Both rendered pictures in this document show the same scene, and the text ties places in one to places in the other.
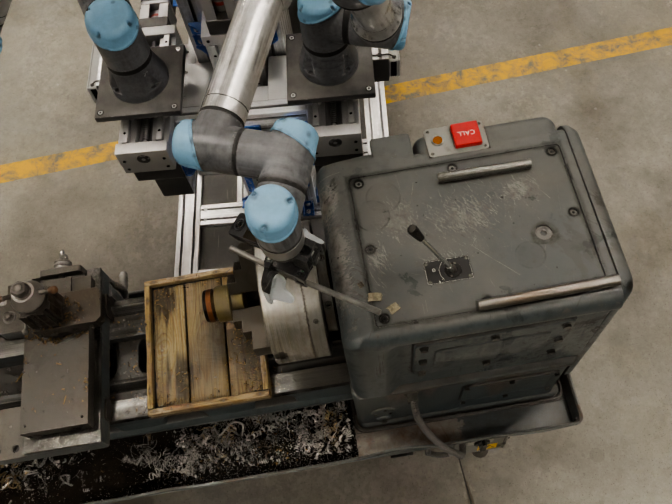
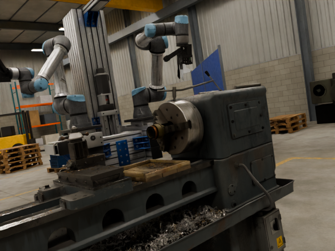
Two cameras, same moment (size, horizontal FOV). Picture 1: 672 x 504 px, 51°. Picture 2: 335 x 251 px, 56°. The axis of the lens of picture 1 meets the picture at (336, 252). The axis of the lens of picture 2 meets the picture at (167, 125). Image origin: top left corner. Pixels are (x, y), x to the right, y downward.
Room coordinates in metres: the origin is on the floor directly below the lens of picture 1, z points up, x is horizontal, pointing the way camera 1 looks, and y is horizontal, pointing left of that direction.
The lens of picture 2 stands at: (-0.74, 1.37, 1.20)
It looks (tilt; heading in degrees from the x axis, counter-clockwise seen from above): 3 degrees down; 320
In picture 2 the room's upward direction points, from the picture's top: 9 degrees counter-clockwise
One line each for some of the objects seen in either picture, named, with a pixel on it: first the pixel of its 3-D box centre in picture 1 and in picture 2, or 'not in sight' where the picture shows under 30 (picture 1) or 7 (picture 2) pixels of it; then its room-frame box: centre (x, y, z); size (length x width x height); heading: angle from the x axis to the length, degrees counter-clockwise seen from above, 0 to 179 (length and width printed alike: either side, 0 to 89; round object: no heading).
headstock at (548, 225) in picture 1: (459, 260); (218, 121); (0.67, -0.28, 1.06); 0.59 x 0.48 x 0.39; 89
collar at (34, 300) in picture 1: (25, 294); (75, 136); (0.75, 0.72, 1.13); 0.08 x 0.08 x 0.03
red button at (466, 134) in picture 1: (466, 135); not in sight; (0.88, -0.33, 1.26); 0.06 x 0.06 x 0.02; 89
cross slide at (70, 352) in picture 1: (59, 346); (86, 174); (0.69, 0.72, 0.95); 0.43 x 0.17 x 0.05; 179
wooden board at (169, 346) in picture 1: (205, 338); (148, 169); (0.66, 0.37, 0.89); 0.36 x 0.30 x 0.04; 179
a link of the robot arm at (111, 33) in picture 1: (116, 32); (76, 103); (1.30, 0.42, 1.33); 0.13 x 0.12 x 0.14; 15
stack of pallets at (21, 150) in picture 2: not in sight; (17, 158); (10.21, -1.41, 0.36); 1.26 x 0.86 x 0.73; 103
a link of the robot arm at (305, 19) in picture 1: (325, 14); (140, 95); (1.24, -0.08, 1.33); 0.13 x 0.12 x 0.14; 67
